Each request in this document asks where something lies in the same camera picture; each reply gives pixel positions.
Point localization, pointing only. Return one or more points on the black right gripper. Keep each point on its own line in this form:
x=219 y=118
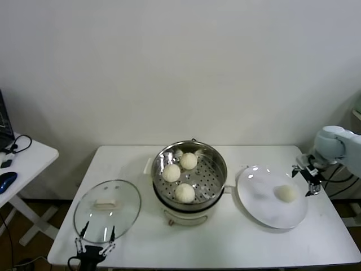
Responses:
x=311 y=175

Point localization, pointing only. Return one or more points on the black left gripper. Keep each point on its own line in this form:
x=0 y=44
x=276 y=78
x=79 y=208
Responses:
x=90 y=258

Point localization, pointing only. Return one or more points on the white steamed baozi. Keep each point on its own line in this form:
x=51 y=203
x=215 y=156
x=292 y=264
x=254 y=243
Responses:
x=171 y=173
x=184 y=193
x=188 y=161
x=286 y=193

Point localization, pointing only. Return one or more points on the round glass pot lid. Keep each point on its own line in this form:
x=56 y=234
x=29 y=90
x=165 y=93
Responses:
x=124 y=203

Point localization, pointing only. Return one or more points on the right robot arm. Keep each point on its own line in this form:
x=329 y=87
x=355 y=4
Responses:
x=347 y=146

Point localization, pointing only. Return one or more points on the perforated steel steamer basket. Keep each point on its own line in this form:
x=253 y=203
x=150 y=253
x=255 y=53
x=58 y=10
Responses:
x=214 y=175

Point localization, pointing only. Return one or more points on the large white plate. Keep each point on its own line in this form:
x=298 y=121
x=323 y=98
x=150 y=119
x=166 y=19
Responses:
x=259 y=197

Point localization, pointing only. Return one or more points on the white electric cooking pot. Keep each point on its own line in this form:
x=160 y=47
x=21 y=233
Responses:
x=186 y=218

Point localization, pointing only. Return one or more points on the white folding side table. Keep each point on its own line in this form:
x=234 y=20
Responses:
x=34 y=161

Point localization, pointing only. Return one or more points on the blue computer mouse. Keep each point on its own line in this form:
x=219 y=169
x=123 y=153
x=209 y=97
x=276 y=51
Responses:
x=8 y=179

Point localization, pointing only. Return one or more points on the small black adapter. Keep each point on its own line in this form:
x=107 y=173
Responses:
x=6 y=163

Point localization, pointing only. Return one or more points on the dark laptop computer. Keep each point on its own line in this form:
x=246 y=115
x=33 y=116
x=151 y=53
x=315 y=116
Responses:
x=5 y=118

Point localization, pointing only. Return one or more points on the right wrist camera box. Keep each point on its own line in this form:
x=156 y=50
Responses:
x=301 y=160

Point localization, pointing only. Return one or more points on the wooden floor frame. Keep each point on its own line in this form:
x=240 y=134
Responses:
x=356 y=218

